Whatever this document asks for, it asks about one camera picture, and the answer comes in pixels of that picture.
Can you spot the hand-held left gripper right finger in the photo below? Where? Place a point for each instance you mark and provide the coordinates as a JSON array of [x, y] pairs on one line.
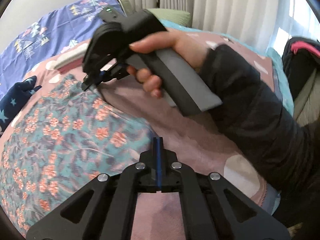
[[166, 160]]

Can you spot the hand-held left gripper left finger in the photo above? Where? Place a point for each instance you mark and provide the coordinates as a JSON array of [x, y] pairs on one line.
[[150, 160]]

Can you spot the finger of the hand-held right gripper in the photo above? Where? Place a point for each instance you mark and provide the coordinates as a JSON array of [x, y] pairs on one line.
[[113, 73], [87, 82]]

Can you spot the teal floral shirt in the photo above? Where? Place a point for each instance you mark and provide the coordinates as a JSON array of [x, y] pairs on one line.
[[75, 130]]

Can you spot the person's right forearm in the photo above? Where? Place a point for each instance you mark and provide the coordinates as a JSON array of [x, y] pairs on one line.
[[250, 110]]

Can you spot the folded beige and pink clothes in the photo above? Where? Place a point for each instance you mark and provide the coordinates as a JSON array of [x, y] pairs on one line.
[[72, 56]]

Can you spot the person's right hand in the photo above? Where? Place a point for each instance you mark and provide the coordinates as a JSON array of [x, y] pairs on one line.
[[185, 45]]

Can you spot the folded pink garment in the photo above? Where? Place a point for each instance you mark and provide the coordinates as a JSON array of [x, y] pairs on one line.
[[67, 69]]

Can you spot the green cushion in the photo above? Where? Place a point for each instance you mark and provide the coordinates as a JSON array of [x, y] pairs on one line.
[[127, 5]]

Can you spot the pink polka dot blanket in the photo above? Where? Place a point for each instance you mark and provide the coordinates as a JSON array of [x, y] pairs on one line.
[[190, 135]]

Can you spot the green pillow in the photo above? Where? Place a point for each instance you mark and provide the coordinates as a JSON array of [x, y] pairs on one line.
[[177, 17]]

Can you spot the blue tree print sheet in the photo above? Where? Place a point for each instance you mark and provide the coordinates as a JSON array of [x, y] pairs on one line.
[[50, 30]]

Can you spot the navy star print garment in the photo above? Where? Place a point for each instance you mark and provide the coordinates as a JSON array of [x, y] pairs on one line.
[[15, 97]]

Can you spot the white pleated curtain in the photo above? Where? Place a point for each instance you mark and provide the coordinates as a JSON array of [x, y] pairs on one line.
[[225, 5]]

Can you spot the beige chair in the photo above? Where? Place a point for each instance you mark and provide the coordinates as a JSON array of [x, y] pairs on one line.
[[307, 100]]

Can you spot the black and pink jacket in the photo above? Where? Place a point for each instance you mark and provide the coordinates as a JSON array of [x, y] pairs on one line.
[[300, 55]]

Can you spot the window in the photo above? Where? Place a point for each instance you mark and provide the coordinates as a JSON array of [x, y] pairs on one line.
[[303, 17]]

